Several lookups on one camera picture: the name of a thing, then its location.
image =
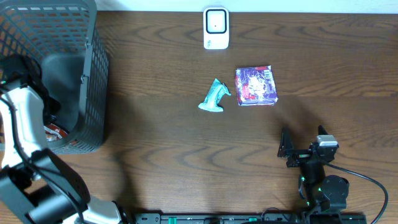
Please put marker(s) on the grey plastic mesh basket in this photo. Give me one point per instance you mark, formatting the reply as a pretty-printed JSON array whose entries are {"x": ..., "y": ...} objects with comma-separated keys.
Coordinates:
[{"x": 62, "y": 37}]

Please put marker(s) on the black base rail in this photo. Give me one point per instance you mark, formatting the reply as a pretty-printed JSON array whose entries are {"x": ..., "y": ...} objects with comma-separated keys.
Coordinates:
[{"x": 277, "y": 218}]

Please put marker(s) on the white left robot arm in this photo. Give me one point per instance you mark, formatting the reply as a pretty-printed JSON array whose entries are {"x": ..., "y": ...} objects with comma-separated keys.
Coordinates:
[{"x": 36, "y": 185}]

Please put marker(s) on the teal snack wrapper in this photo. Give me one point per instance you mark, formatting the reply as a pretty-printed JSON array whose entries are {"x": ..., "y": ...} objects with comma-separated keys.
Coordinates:
[{"x": 214, "y": 96}]

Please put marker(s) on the red orange snack bar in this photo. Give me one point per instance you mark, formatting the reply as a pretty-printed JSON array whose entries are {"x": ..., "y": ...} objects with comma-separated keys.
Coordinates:
[{"x": 54, "y": 132}]

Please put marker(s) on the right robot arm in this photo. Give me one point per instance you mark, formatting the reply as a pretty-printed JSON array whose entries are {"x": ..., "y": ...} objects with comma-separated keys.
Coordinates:
[{"x": 323, "y": 193}]

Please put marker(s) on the white barcode scanner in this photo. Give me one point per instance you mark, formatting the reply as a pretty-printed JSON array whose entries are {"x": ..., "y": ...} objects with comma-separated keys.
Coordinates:
[{"x": 215, "y": 28}]

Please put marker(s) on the purple pink pad package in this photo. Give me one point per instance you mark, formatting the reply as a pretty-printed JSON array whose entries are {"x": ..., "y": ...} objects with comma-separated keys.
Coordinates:
[{"x": 255, "y": 86}]

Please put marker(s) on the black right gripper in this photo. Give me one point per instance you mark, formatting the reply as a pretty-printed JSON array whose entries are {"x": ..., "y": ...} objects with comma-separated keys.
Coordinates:
[{"x": 299, "y": 156}]

